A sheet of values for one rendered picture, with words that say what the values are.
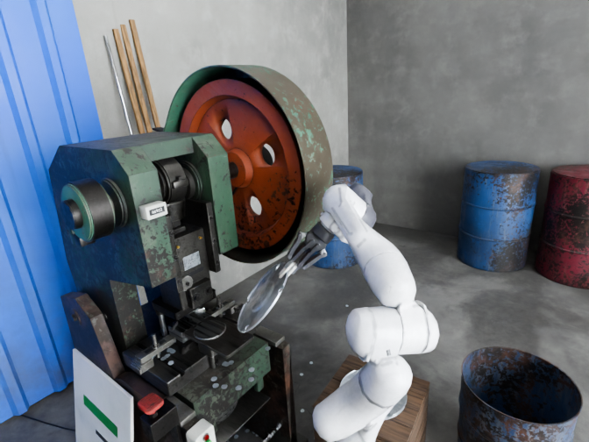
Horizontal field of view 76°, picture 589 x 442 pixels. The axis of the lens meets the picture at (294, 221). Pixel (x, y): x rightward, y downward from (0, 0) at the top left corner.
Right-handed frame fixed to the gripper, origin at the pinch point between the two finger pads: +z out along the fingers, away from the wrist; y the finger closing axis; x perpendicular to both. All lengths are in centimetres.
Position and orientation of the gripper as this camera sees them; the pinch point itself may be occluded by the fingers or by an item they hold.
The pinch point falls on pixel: (287, 270)
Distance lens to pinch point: 132.2
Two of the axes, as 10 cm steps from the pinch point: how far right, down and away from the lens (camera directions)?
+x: 0.7, 3.3, -9.4
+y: -7.5, -6.1, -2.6
